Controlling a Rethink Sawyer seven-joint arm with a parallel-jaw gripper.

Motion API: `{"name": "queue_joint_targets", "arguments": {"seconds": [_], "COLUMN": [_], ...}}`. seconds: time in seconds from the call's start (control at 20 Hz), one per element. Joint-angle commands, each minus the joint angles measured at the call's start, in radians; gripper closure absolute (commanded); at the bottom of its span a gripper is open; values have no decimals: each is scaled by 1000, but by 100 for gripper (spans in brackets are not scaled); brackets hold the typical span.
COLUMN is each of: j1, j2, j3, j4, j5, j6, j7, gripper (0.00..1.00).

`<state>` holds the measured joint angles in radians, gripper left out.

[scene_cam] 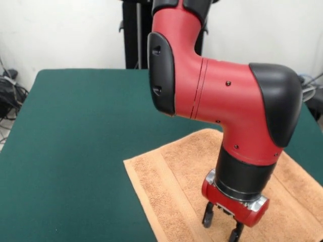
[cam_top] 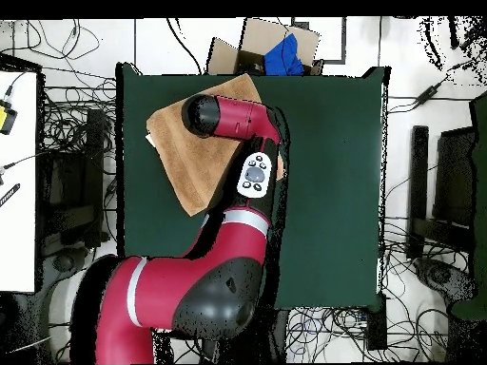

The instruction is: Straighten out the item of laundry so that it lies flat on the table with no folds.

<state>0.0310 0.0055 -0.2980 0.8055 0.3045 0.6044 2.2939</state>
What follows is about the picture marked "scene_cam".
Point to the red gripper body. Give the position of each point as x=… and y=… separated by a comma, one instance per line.
x=232, y=208

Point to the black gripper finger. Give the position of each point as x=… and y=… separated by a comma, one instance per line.
x=208, y=215
x=236, y=233

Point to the tan terry towel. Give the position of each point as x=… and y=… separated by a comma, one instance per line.
x=171, y=181

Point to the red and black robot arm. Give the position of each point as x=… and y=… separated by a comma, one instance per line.
x=227, y=106

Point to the dark green table cloth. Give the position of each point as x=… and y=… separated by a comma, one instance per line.
x=75, y=151

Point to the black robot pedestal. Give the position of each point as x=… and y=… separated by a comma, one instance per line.
x=131, y=37

